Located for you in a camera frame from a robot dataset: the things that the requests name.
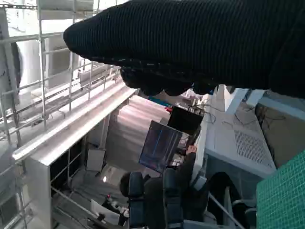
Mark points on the black knitted gloved right hand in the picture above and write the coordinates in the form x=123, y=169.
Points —
x=190, y=43

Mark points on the green cutting mat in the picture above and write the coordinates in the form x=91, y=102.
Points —
x=286, y=195

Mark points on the white desk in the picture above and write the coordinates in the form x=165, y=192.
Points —
x=202, y=143

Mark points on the dark office chair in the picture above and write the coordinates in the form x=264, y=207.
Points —
x=135, y=190

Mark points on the dark computer monitor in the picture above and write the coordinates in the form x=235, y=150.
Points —
x=159, y=148

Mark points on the black electronics box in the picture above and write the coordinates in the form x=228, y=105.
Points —
x=183, y=120

